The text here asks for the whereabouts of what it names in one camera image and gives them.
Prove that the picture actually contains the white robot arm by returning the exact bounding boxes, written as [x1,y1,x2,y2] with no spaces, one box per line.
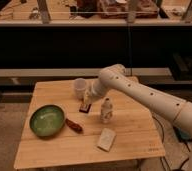
[84,64,192,135]

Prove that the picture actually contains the clear plastic bottle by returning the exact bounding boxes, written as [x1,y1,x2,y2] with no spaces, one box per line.
[100,98,113,124]

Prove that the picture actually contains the translucent plastic cup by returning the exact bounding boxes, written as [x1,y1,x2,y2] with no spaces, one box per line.
[73,78,87,100]

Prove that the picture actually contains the dark rectangular box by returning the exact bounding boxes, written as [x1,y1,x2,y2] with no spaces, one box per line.
[79,103,91,113]

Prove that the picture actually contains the brown snack bar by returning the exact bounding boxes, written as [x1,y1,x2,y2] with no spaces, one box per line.
[66,119,83,133]

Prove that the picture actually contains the wooden table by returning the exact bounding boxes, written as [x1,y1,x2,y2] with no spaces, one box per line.
[14,80,165,170]

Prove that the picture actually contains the white napkin packet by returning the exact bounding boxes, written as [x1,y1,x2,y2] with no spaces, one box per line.
[97,128,116,151]

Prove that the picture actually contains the green bowl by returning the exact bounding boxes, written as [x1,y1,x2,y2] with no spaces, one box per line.
[29,105,65,137]

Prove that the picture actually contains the black cable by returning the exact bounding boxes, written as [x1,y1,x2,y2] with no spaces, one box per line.
[152,114,190,171]

